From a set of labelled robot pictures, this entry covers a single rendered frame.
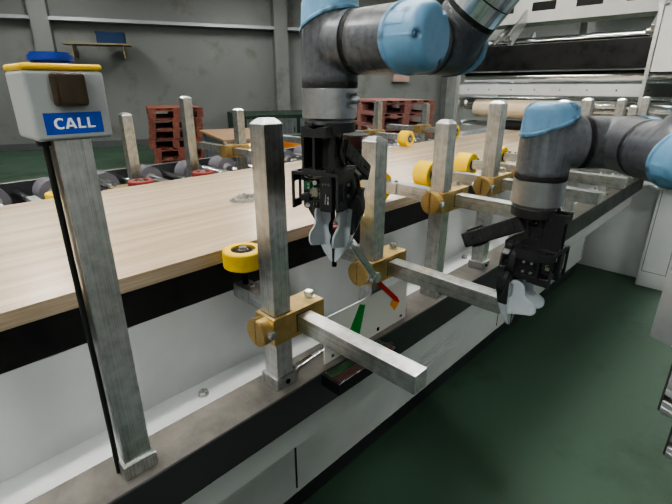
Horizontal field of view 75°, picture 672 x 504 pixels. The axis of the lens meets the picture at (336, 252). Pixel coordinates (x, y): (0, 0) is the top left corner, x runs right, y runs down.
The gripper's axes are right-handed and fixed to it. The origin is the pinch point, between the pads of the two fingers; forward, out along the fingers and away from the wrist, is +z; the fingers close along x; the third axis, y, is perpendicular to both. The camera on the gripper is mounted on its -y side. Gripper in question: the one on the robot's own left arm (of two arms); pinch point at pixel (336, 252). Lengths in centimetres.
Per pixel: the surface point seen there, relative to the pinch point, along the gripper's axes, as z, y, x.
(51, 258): 5, 12, -53
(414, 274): 10.2, -19.6, 8.2
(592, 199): 1, -61, 41
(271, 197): -9.0, 4.8, -8.4
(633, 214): 53, -271, 90
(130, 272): 5.4, 10.7, -34.0
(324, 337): 13.5, 4.0, -0.2
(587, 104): -18, -136, 41
